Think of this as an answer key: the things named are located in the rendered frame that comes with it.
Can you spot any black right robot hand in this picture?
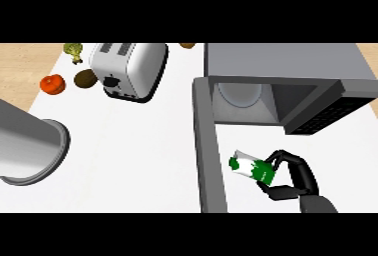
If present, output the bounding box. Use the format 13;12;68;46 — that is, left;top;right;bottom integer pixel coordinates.
255;149;320;202

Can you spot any green and white milk carton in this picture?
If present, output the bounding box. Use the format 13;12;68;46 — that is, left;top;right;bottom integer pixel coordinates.
227;149;274;186

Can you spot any grey microwave door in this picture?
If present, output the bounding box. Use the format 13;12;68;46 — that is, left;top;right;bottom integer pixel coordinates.
190;76;229;214

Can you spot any grey microwave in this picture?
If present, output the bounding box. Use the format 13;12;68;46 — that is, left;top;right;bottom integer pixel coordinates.
204;42;378;136

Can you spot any white toaster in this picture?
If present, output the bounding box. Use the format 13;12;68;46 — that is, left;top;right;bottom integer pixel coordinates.
88;42;170;104

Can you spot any brown kiwi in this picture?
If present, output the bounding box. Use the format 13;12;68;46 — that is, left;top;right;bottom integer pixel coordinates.
72;68;99;90

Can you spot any large grey metal pot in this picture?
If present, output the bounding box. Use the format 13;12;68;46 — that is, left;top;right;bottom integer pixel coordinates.
0;98;72;187

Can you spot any red tomato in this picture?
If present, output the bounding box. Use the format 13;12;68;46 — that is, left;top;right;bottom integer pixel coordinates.
38;73;68;96

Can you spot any yellow-green pear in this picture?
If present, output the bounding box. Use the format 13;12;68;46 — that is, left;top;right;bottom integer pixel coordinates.
62;42;84;65

